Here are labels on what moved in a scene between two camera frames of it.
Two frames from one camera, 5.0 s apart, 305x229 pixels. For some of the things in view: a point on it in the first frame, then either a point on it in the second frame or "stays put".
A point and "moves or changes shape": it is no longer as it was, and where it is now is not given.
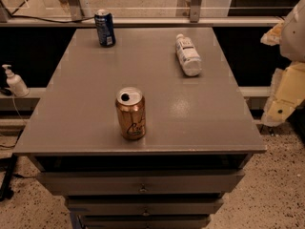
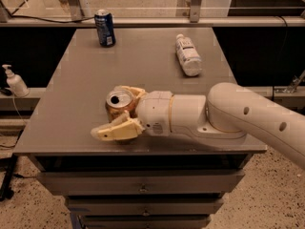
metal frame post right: (195, 2) stays put
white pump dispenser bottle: (15, 83) stays put
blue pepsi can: (106, 28) stays put
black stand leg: (7, 168) stays put
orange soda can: (131, 106) moves or changes shape
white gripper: (294, 35) -> (154, 111)
